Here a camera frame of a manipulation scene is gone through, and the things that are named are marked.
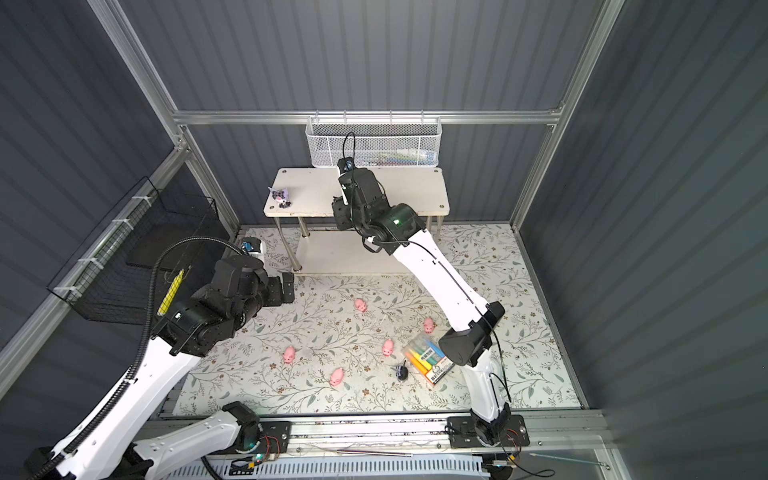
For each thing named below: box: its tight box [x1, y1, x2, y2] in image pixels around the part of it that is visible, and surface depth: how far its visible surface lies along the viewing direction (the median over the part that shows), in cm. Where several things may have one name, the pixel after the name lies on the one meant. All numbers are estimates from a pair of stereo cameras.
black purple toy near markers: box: [395, 360, 409, 381], surface depth 81 cm
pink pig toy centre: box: [382, 338, 395, 357], surface depth 88 cm
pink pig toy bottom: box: [330, 367, 345, 387], surface depth 84 cm
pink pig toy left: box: [283, 345, 295, 364], surface depth 88 cm
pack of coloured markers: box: [405, 338, 456, 385], surface depth 86 cm
